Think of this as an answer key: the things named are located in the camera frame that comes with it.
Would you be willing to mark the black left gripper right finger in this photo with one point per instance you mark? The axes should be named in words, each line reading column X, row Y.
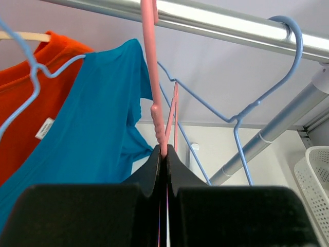
column 204, row 215

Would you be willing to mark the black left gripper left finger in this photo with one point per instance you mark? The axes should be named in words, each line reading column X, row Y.
column 125, row 214

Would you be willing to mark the light blue wire hanger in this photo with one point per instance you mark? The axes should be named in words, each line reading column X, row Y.
column 293, row 28

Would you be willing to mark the pink wire hanger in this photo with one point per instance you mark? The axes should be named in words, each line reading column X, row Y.
column 149, row 16

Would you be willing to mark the blue t shirt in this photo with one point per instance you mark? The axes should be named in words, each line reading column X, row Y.
column 93, row 139

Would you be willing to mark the cream plastic hanger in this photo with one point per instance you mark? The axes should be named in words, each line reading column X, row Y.
column 28, row 36

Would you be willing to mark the white perforated basket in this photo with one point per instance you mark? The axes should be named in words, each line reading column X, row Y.
column 311, row 172

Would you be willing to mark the white clothes rack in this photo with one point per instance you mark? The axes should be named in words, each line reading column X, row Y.
column 234, row 27

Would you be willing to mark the blue wire hanger on rail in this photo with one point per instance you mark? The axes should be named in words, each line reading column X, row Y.
column 34, row 67

